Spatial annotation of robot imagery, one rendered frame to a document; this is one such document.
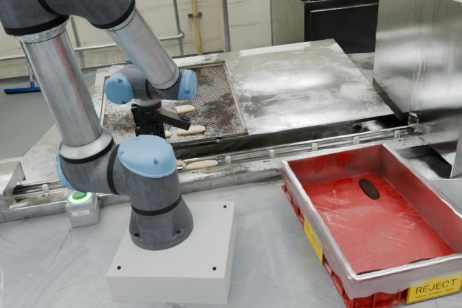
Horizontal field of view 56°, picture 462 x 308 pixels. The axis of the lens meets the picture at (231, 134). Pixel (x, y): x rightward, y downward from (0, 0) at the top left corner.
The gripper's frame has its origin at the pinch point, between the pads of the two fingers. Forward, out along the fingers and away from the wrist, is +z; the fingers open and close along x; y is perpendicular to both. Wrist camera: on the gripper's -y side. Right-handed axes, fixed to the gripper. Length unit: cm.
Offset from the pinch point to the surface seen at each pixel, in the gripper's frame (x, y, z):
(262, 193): 14.7, -26.2, 7.1
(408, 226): 39, -58, 7
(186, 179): 7.8, -5.1, 2.8
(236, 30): -340, -75, 55
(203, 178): 8.4, -10.0, 2.9
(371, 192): 24, -55, 6
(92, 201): 15.4, 20.6, -0.2
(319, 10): -165, -106, 1
